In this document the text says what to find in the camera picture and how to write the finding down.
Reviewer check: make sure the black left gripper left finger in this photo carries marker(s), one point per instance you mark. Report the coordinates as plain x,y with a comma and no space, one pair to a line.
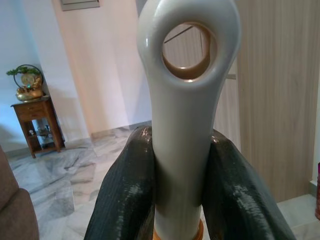
125,190

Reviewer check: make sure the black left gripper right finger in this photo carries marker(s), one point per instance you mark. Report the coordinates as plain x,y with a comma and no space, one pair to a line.
240,200

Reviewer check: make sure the light wood cabinet panel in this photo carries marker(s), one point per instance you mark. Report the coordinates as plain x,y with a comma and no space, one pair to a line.
277,100

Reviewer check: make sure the brown fabric sofa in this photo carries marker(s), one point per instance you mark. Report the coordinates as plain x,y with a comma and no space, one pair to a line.
15,205

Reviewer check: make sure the brown wooden side table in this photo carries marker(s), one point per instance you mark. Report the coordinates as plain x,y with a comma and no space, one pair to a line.
32,110

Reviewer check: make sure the golden ornament with green tree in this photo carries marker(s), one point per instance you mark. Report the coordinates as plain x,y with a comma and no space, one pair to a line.
28,90

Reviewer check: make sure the grey wall vent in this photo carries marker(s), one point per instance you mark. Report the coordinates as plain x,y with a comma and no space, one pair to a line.
80,4

